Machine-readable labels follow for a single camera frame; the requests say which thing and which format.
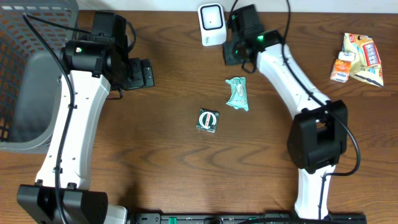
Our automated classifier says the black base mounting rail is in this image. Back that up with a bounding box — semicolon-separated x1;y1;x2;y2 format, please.
127;212;367;224

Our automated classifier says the dark green Zam-Buk tin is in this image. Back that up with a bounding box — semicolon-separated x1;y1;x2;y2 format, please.
197;109;219;133

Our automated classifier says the teal Kleenex tissue pack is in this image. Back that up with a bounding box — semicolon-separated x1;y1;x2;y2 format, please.
338;52;356;62

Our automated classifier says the grey plastic mesh basket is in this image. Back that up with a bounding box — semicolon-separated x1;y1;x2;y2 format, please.
1;0;79;154

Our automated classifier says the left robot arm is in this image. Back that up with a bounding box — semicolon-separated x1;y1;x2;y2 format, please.
17;40;154;223

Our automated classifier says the white barcode scanner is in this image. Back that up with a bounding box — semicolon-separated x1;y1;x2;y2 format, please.
197;3;227;47

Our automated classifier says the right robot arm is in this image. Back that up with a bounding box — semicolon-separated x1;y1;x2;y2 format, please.
223;30;348;220

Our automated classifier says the mint green wipes packet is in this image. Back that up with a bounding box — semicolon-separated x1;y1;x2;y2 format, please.
225;77;249;111

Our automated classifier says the cream blue chips bag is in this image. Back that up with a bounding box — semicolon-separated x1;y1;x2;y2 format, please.
343;33;384;88

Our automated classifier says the orange Kleenex tissue pack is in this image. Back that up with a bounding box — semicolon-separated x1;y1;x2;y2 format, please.
330;59;351;83

